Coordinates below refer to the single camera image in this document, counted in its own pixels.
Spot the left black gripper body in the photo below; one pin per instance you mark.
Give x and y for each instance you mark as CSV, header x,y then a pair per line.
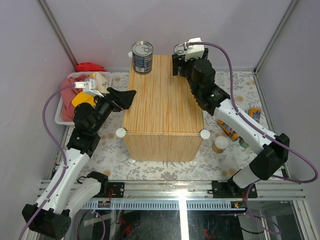
x,y
105,107

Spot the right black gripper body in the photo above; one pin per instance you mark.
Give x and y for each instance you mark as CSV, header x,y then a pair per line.
x,y
186,67

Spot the light blue tin can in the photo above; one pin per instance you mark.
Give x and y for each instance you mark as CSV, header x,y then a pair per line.
x,y
179,49

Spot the dark blue tin can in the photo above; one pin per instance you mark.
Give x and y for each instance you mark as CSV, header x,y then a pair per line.
x,y
142,57

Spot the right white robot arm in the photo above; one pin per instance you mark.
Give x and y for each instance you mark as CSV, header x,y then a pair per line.
x,y
271,150

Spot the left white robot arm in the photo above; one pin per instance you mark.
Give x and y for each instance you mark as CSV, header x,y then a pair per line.
x,y
52,213

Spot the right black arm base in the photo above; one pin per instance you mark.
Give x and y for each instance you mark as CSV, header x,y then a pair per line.
x,y
228,190

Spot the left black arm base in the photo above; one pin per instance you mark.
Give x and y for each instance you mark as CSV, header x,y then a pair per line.
x,y
112,190

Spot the yellow cloth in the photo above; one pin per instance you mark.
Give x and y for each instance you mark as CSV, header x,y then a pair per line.
x,y
77,94

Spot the pink cloth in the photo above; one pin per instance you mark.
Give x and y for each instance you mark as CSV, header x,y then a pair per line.
x,y
66,94

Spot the beige patterned cloth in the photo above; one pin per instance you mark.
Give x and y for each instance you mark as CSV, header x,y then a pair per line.
x,y
103,81

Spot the white laundry basket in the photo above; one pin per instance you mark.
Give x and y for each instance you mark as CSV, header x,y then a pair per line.
x,y
60,107

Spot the wooden cube cabinet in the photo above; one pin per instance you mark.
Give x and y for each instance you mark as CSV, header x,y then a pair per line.
x,y
164,122

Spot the red cloth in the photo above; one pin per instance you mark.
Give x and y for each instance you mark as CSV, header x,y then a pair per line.
x,y
89,67

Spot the yellow porridge can with spoon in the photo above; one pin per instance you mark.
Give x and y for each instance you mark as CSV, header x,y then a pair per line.
x,y
228,130

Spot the orange can with white lid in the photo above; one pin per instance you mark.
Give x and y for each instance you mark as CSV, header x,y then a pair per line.
x,y
220,144

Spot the green can with white lid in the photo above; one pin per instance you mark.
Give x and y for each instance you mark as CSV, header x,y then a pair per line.
x,y
243,143

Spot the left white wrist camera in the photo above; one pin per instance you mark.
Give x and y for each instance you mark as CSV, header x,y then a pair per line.
x,y
89,86

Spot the aluminium front rail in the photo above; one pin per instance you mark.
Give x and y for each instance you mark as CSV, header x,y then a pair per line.
x,y
169,195

